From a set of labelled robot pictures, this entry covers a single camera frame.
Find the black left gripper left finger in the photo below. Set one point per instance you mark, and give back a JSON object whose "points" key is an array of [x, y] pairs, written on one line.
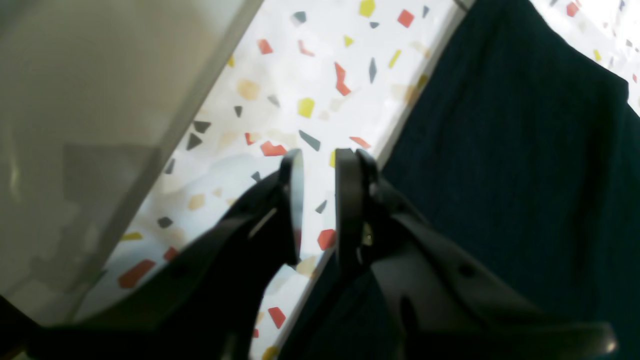
{"points": [[203, 304]]}

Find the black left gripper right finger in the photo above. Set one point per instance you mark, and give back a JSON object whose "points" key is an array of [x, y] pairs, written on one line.
{"points": [[443, 304]]}

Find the terrazzo pattern tablecloth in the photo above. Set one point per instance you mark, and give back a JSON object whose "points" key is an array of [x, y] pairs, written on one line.
{"points": [[308, 74]]}

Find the black t-shirt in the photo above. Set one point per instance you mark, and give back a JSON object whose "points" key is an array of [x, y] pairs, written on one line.
{"points": [[524, 153]]}

